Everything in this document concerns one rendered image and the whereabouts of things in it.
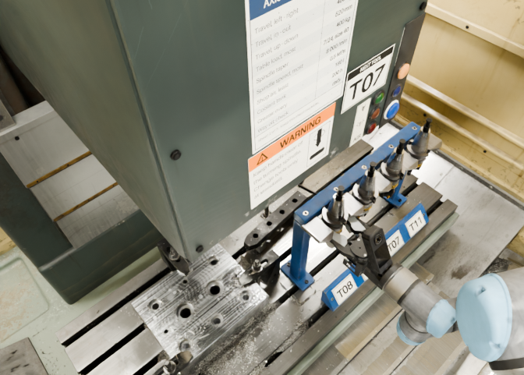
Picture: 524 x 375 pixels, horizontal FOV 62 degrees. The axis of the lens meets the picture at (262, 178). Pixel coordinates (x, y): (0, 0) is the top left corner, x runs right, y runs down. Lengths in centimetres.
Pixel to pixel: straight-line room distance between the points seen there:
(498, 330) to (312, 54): 46
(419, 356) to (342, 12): 118
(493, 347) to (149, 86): 59
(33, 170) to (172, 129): 83
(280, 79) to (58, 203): 96
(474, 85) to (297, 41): 115
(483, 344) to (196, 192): 48
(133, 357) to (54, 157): 56
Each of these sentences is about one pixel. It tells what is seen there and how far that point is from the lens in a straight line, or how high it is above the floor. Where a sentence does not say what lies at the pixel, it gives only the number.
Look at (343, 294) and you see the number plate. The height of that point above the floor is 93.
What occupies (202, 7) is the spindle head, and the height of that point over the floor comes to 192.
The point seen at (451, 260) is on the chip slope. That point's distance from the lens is 168.
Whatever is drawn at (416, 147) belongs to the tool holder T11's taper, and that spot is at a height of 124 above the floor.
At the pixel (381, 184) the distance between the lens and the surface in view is 116.
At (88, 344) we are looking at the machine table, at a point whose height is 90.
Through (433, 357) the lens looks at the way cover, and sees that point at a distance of 153.
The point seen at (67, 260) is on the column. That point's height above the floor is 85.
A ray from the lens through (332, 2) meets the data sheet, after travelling 50.
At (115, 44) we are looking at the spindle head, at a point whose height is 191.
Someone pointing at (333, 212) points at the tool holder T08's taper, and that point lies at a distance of 104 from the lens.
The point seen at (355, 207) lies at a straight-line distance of 110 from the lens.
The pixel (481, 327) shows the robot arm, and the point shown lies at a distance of 75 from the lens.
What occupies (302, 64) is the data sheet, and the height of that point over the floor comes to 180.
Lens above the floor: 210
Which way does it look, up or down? 51 degrees down
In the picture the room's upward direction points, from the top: 2 degrees counter-clockwise
